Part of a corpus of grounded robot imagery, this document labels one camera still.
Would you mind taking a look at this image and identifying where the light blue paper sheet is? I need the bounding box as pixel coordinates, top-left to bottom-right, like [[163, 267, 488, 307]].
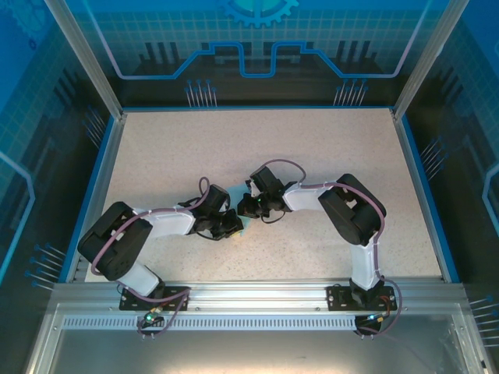
[[225, 185, 257, 238]]

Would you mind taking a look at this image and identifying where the aluminium cross rail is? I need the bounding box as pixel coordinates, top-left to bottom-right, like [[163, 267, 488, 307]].
[[52, 277, 465, 312]]

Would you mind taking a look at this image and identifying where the sheet metal tray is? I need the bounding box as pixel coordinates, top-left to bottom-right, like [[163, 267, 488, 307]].
[[27, 302, 488, 374]]

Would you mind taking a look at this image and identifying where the slotted metal strip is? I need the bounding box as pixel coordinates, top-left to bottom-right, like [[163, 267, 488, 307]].
[[61, 316, 362, 331]]

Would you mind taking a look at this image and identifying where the aluminium side rail blue edge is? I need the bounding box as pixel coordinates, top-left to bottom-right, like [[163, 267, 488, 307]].
[[64, 115, 128, 284], [389, 108, 463, 284]]

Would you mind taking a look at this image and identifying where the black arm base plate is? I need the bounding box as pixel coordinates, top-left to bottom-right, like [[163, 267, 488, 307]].
[[326, 285, 398, 312], [119, 285, 192, 312]]

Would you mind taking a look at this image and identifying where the aluminium frame post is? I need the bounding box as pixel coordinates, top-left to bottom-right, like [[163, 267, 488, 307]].
[[44, 0, 128, 120], [391, 0, 469, 120]]

